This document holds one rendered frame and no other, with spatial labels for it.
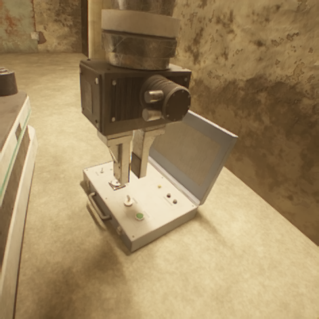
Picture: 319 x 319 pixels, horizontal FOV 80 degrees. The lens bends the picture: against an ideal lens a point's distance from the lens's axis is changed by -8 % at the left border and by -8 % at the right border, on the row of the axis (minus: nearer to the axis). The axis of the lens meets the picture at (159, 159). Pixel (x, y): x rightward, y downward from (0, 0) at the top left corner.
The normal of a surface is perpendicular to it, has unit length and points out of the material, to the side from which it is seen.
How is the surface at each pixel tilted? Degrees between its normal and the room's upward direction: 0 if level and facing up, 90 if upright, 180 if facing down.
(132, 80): 90
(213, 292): 0
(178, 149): 75
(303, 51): 90
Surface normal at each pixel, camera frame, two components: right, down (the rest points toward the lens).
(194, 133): -0.73, 0.03
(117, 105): 0.59, 0.51
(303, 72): -0.87, 0.18
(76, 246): 0.13, -0.82
